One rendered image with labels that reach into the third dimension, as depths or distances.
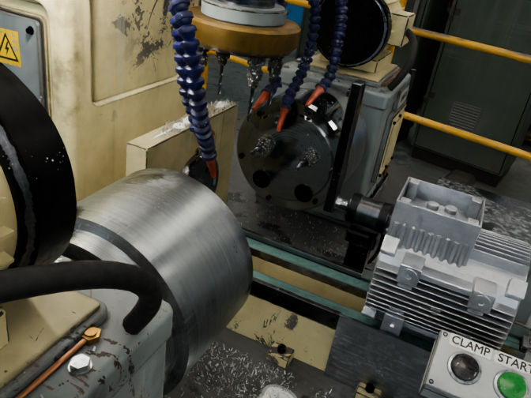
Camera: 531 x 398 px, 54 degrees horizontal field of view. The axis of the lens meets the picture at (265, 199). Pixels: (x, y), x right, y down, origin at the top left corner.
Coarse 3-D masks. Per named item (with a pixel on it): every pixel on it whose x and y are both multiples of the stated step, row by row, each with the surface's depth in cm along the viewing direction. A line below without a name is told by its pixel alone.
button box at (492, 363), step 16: (448, 336) 61; (432, 352) 61; (448, 352) 60; (464, 352) 59; (480, 352) 59; (496, 352) 59; (432, 368) 59; (448, 368) 58; (480, 368) 58; (496, 368) 58; (512, 368) 58; (528, 368) 58; (432, 384) 58; (448, 384) 58; (464, 384) 58; (480, 384) 57; (496, 384) 57; (528, 384) 57
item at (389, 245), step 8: (384, 240) 76; (392, 240) 76; (520, 240) 81; (384, 248) 76; (392, 248) 76; (392, 256) 77; (512, 280) 71; (520, 280) 71; (512, 288) 71; (520, 288) 71; (512, 296) 71; (520, 296) 70; (368, 312) 82; (376, 312) 82
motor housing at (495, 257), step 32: (384, 256) 78; (480, 256) 75; (512, 256) 74; (384, 288) 76; (416, 288) 75; (448, 288) 73; (416, 320) 77; (448, 320) 75; (480, 320) 73; (512, 320) 71
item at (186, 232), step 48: (96, 192) 65; (144, 192) 63; (192, 192) 66; (96, 240) 55; (144, 240) 56; (192, 240) 60; (240, 240) 67; (192, 288) 57; (240, 288) 67; (192, 336) 57
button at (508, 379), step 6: (510, 372) 57; (498, 378) 57; (504, 378) 57; (510, 378) 57; (516, 378) 57; (522, 378) 57; (498, 384) 57; (504, 384) 57; (510, 384) 56; (516, 384) 56; (522, 384) 56; (504, 390) 56; (510, 390) 56; (516, 390) 56; (522, 390) 56; (504, 396) 56; (510, 396) 56; (516, 396) 56; (522, 396) 56
